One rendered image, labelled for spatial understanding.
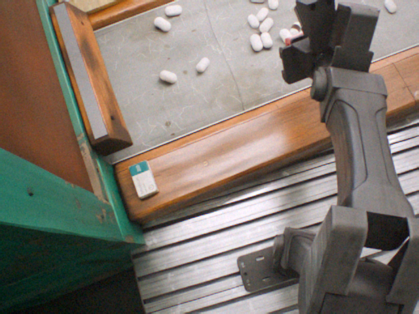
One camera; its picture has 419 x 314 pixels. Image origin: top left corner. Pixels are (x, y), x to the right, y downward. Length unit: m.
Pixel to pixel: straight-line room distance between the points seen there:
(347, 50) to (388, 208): 0.25
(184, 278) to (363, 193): 0.49
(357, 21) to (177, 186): 0.40
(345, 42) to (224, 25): 0.37
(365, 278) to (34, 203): 0.30
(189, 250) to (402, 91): 0.52
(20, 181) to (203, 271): 0.49
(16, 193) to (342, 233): 0.26
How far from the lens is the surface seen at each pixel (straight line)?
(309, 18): 0.57
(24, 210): 0.33
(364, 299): 0.37
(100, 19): 0.85
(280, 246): 0.63
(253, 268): 0.75
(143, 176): 0.67
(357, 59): 0.54
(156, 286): 0.77
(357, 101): 0.45
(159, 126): 0.74
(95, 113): 0.64
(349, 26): 0.52
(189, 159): 0.69
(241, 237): 0.76
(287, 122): 0.71
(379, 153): 0.40
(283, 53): 0.62
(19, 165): 0.36
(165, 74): 0.76
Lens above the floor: 1.43
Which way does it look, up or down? 75 degrees down
